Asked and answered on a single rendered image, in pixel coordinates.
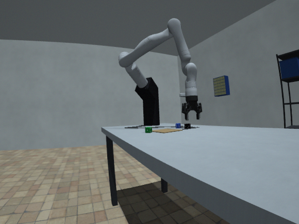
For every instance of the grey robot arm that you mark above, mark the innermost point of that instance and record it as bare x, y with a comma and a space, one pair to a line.
127, 60

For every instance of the green die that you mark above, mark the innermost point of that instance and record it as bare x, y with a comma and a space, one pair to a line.
148, 129

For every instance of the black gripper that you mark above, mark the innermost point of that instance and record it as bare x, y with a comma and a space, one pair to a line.
191, 105

